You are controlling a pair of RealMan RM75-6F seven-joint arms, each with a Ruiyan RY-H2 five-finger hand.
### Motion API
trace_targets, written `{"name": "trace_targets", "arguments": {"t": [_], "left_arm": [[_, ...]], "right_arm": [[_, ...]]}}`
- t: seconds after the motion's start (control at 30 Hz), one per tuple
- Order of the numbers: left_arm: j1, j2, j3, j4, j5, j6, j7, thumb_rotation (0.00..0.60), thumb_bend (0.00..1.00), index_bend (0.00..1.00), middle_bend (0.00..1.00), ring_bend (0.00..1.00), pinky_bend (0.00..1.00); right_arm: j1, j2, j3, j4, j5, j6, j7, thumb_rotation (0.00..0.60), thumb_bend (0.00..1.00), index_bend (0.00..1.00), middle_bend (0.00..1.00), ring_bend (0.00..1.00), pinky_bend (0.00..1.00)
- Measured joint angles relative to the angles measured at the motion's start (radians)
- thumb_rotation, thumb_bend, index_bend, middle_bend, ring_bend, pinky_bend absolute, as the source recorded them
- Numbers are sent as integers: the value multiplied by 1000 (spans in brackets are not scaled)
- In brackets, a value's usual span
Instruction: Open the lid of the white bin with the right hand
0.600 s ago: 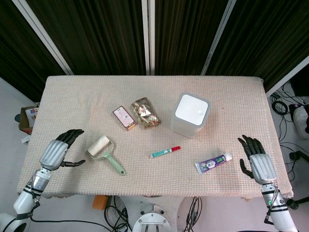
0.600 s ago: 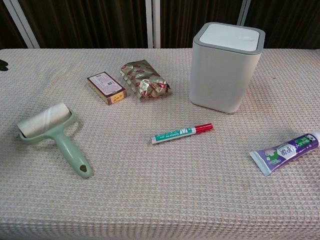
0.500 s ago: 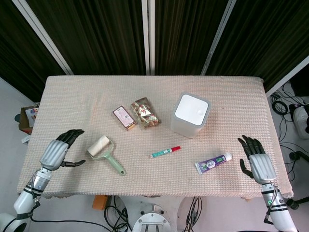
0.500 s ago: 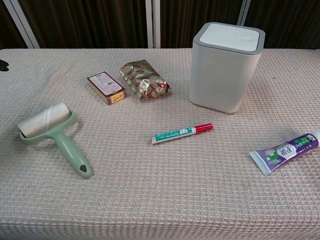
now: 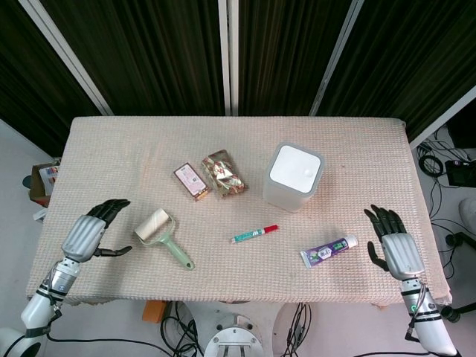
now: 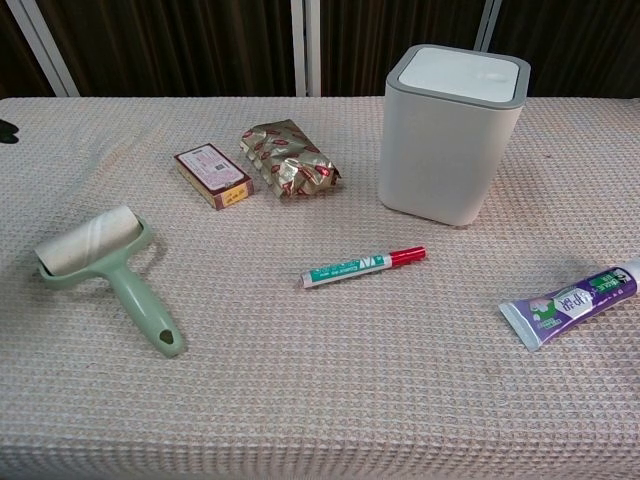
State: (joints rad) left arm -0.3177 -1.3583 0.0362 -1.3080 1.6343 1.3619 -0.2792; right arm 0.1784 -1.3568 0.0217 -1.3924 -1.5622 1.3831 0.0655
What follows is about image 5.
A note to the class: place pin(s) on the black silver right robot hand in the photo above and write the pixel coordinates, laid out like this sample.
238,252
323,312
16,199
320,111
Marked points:
403,253

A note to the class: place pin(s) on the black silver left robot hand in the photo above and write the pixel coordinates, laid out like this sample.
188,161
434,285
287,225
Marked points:
83,234

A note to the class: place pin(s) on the white square container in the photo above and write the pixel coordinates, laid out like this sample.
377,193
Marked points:
294,175

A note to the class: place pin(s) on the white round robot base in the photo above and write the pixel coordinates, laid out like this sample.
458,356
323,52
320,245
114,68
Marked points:
230,336

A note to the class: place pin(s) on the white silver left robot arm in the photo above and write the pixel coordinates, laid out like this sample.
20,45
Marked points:
37,305

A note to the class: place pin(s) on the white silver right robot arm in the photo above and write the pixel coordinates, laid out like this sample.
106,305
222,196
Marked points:
427,316

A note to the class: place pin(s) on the cardboard box with items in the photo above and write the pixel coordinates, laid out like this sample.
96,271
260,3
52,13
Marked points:
46,182

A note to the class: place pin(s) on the red capped marker pen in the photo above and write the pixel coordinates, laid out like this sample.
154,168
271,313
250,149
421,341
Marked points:
256,234

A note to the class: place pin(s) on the green lint roller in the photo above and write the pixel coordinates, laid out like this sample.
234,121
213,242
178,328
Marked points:
156,234

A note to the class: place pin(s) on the purple toothpaste tube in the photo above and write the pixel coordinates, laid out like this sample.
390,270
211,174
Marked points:
327,253

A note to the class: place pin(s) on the beige waffle tablecloth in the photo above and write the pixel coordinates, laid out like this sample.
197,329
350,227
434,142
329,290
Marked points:
130,156

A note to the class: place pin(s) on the black electronic device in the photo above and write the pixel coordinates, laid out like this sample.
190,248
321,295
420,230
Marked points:
459,173

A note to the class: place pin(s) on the orange block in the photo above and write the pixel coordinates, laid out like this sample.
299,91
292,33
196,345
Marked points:
154,311

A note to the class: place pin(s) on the brown small box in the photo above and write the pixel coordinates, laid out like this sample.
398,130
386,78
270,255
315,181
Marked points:
191,181

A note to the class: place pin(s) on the gold foil packet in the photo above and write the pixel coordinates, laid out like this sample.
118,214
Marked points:
223,175

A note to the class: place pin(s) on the dark pleated partition panel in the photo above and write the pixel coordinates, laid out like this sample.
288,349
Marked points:
282,56
148,56
409,56
26,74

